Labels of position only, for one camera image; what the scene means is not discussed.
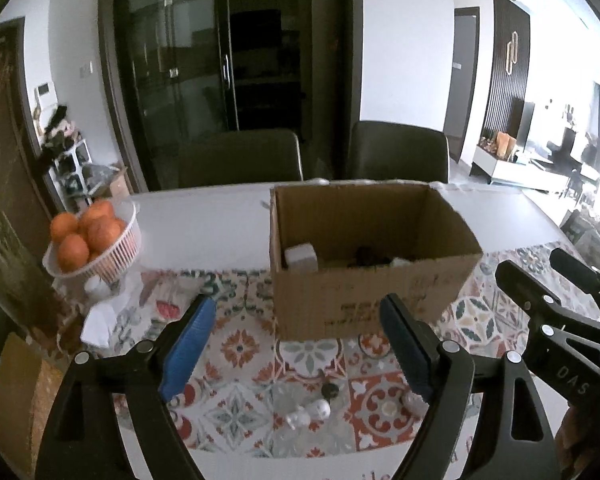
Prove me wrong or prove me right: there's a white tv console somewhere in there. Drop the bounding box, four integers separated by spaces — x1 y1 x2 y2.
470 131 570 194

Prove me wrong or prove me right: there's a dark dining chair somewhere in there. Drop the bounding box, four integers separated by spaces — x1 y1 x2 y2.
346 120 450 183
178 129 303 188

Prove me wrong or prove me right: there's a right dark dining chair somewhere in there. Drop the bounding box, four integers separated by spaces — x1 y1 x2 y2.
346 120 450 183

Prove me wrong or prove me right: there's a patterned fabric tissue pouch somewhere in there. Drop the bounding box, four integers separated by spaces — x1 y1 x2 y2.
80 270 204 356

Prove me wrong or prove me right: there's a white usb wall charger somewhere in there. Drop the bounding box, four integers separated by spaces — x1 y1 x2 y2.
284 243 318 273

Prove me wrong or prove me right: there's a black power adapter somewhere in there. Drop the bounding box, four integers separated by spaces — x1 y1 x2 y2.
347 245 393 268

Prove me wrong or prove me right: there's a dark glass door cabinet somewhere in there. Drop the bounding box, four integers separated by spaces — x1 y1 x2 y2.
98 0 363 192

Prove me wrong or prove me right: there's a patterned table runner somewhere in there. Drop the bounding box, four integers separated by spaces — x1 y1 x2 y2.
86 240 581 460

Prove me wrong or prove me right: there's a white figurine keychain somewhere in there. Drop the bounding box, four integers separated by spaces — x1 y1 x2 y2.
285 370 340 430

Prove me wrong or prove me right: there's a person right hand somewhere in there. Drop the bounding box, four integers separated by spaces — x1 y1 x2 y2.
555 405 591 479

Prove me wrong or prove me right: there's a left dark dining chair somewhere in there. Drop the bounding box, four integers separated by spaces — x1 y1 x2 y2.
178 129 303 188

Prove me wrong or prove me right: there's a white fruit basket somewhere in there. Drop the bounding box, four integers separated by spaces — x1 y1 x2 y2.
42 198 143 285

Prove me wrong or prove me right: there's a white shelf with clutter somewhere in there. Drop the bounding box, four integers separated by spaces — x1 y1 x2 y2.
34 104 92 212

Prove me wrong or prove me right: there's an orange fruit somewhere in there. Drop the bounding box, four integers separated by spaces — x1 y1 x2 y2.
87 216 122 254
57 233 91 273

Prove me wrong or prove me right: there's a silver oval case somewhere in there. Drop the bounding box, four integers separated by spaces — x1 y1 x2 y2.
401 391 429 418

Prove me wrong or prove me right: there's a brown cardboard box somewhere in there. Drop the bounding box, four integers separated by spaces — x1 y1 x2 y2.
270 182 482 341

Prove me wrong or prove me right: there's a white battery charger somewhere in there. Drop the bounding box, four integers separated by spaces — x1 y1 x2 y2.
390 257 412 268

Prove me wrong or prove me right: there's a brown entrance door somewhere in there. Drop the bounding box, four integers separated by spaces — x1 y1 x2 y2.
0 20 56 344

